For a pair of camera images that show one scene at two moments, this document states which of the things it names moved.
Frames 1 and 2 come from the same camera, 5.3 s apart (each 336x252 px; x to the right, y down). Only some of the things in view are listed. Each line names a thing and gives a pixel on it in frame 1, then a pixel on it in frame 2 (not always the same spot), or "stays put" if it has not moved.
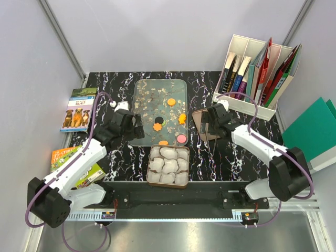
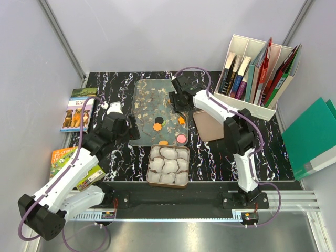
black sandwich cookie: (159, 119) stays put
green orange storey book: (59, 156) stays put
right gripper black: (211, 131) to (173, 95)
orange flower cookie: (157, 126) stays put
